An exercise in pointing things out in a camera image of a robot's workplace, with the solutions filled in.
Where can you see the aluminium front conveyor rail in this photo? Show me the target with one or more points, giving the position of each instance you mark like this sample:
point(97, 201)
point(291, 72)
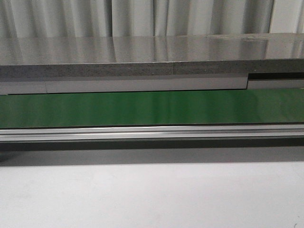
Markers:
point(151, 132)

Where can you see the white pleated curtain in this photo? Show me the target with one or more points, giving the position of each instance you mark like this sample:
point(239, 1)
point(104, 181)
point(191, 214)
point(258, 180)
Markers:
point(121, 18)

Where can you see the grey rear conveyor rail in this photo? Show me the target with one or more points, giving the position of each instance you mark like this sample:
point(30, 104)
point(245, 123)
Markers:
point(151, 83)

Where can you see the green conveyor belt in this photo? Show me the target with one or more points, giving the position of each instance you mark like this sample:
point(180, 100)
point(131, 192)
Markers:
point(152, 108)

